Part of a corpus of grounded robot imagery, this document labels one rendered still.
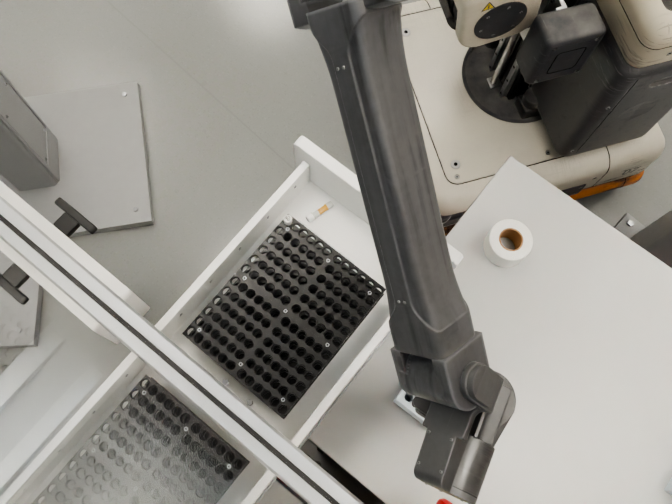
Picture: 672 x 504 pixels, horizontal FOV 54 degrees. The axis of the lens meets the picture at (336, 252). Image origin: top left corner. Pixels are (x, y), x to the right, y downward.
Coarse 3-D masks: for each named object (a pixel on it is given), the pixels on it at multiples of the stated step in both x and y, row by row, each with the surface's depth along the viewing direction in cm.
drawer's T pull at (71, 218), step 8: (56, 200) 92; (64, 200) 93; (64, 208) 92; (72, 208) 92; (64, 216) 92; (72, 216) 92; (80, 216) 92; (56, 224) 91; (64, 224) 91; (72, 224) 91; (80, 224) 92; (88, 224) 91; (64, 232) 91; (72, 232) 92
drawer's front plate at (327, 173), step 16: (304, 144) 94; (304, 160) 97; (320, 160) 93; (336, 160) 94; (320, 176) 98; (336, 176) 93; (352, 176) 93; (336, 192) 99; (352, 192) 94; (352, 208) 100; (368, 224) 101
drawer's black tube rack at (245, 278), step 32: (256, 256) 92; (288, 256) 92; (320, 256) 92; (224, 288) 91; (256, 288) 91; (288, 288) 91; (320, 288) 91; (352, 288) 94; (224, 320) 89; (256, 320) 93; (288, 320) 92; (320, 320) 89; (352, 320) 93; (224, 352) 88; (256, 352) 91; (288, 352) 88; (320, 352) 88; (256, 384) 90; (288, 384) 87
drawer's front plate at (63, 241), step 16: (0, 192) 91; (16, 208) 90; (32, 208) 90; (48, 224) 90; (64, 240) 89; (80, 256) 88; (96, 272) 88; (112, 288) 87; (128, 288) 87; (144, 304) 94
